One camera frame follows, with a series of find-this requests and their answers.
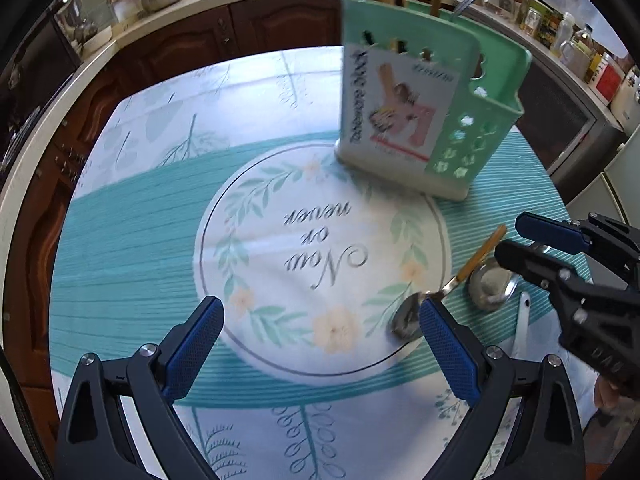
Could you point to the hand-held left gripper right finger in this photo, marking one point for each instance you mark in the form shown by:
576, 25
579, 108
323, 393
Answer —
445, 350

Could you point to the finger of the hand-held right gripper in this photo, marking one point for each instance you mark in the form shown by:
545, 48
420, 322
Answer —
530, 260
550, 232

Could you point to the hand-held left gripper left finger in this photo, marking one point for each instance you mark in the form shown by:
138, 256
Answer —
192, 350

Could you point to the white ceramic spoon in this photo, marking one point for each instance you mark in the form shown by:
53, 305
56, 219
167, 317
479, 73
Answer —
522, 320

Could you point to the green plastic utensil holder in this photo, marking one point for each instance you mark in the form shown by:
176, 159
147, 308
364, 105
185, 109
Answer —
390, 85

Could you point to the steel fork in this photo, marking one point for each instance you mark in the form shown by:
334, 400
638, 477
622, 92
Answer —
467, 2

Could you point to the person's right hand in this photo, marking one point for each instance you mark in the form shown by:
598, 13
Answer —
612, 395

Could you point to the white appliance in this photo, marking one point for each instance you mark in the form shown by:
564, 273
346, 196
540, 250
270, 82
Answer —
620, 180

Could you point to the printed teal white tablecloth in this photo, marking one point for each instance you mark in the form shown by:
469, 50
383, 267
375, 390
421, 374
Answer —
150, 260

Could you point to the black steel-framed appliance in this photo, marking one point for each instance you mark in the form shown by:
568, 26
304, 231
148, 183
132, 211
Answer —
560, 120

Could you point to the white cooker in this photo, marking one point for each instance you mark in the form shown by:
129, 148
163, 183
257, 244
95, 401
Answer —
629, 92

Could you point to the red packet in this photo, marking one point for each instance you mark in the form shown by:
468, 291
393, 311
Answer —
607, 80

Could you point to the clear glass jar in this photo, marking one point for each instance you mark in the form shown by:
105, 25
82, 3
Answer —
580, 50

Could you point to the clear plastic bottle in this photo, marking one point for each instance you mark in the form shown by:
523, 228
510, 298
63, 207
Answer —
565, 32

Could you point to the green-label bottle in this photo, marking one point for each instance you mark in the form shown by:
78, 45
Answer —
549, 27

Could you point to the glass spice jar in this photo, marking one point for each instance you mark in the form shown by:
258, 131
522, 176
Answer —
534, 12

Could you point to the black stove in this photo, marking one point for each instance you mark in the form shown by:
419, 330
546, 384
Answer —
30, 75

